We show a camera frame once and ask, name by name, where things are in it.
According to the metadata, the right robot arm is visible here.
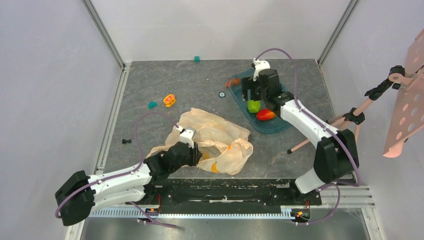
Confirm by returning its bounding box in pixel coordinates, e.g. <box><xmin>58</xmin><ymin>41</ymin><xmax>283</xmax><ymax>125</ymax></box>
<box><xmin>240</xmin><ymin>68</ymin><xmax>359</xmax><ymax>204</ymax></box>

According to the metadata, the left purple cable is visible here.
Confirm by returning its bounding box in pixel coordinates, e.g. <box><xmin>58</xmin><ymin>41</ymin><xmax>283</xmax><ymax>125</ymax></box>
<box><xmin>54</xmin><ymin>111</ymin><xmax>186</xmax><ymax>229</ymax></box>

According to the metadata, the orange plastic bag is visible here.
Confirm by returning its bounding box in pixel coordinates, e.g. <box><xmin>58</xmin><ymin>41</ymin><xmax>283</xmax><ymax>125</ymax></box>
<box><xmin>145</xmin><ymin>107</ymin><xmax>254</xmax><ymax>176</ymax></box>

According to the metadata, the yellow butterfly toy block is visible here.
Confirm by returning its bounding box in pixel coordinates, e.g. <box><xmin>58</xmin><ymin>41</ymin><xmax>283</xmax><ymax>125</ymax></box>
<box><xmin>163</xmin><ymin>94</ymin><xmax>176</xmax><ymax>108</ymax></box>

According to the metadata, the orange curved toy piece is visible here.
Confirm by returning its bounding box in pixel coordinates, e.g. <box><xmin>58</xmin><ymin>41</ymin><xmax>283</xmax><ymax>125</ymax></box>
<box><xmin>225</xmin><ymin>78</ymin><xmax>240</xmax><ymax>88</ymax></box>

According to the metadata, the aluminium rail frame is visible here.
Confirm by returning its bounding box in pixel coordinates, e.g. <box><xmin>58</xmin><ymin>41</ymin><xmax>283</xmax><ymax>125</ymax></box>
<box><xmin>64</xmin><ymin>0</ymin><xmax>387</xmax><ymax>240</ymax></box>

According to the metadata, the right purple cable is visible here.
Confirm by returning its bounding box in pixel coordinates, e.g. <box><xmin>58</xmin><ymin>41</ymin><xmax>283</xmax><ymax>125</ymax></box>
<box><xmin>254</xmin><ymin>47</ymin><xmax>362</xmax><ymax>226</ymax></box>

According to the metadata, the green fake fruit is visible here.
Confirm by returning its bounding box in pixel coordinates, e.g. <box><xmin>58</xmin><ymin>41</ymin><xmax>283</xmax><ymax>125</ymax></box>
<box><xmin>247</xmin><ymin>100</ymin><xmax>262</xmax><ymax>114</ymax></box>

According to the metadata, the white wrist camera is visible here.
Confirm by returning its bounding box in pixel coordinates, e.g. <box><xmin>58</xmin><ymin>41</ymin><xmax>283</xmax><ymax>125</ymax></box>
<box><xmin>176</xmin><ymin>126</ymin><xmax>196</xmax><ymax>149</ymax></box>
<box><xmin>252</xmin><ymin>58</ymin><xmax>271</xmax><ymax>82</ymax></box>

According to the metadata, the red orange fake fruit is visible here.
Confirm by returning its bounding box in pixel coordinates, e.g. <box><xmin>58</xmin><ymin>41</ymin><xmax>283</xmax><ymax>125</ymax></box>
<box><xmin>256</xmin><ymin>108</ymin><xmax>277</xmax><ymax>121</ymax></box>

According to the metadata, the purple cable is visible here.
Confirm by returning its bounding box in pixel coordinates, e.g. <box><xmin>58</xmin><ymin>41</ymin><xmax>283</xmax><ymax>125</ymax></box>
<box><xmin>254</xmin><ymin>47</ymin><xmax>362</xmax><ymax>226</ymax></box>
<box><xmin>54</xmin><ymin>111</ymin><xmax>186</xmax><ymax>229</ymax></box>

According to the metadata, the pink tripod stand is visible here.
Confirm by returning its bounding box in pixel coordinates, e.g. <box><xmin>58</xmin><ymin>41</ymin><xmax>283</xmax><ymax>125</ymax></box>
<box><xmin>286</xmin><ymin>64</ymin><xmax>408</xmax><ymax>155</ymax></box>

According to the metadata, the teal transparent plastic tub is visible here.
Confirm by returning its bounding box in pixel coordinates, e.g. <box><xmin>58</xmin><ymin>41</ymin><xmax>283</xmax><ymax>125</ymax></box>
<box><xmin>228</xmin><ymin>68</ymin><xmax>292</xmax><ymax>135</ymax></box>

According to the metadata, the black base frame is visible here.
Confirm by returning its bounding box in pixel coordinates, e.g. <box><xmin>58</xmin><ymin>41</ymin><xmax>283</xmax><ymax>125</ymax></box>
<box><xmin>137</xmin><ymin>178</ymin><xmax>322</xmax><ymax>206</ymax></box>

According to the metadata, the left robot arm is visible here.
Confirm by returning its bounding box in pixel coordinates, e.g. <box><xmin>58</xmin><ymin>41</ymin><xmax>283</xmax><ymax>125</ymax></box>
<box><xmin>54</xmin><ymin>141</ymin><xmax>202</xmax><ymax>227</ymax></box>

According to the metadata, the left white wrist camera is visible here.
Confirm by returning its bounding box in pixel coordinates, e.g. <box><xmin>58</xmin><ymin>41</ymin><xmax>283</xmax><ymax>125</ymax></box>
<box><xmin>176</xmin><ymin>126</ymin><xmax>196</xmax><ymax>149</ymax></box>

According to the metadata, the teal triangular block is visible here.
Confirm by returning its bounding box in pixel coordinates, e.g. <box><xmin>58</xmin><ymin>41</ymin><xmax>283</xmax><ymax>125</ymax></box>
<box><xmin>147</xmin><ymin>101</ymin><xmax>158</xmax><ymax>109</ymax></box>

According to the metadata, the round black white disc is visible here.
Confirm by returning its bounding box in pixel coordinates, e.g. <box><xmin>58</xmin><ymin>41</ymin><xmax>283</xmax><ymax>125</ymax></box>
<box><xmin>218</xmin><ymin>91</ymin><xmax>226</xmax><ymax>98</ymax></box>

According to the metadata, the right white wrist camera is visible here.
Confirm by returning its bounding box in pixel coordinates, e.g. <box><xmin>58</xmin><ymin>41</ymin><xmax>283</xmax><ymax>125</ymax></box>
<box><xmin>252</xmin><ymin>58</ymin><xmax>271</xmax><ymax>82</ymax></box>

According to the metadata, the pink perforated panel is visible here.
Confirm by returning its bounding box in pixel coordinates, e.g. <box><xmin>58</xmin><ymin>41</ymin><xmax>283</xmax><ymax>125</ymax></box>
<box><xmin>383</xmin><ymin>30</ymin><xmax>424</xmax><ymax>158</ymax></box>

